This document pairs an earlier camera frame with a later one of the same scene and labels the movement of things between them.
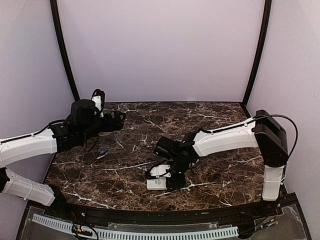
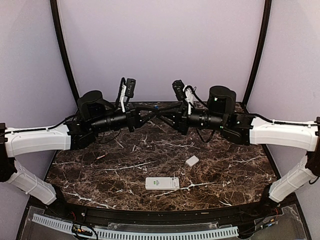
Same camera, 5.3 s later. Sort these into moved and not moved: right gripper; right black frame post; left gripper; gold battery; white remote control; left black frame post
Moved: right gripper; left gripper
Not moved: left black frame post; right black frame post; white remote control; gold battery
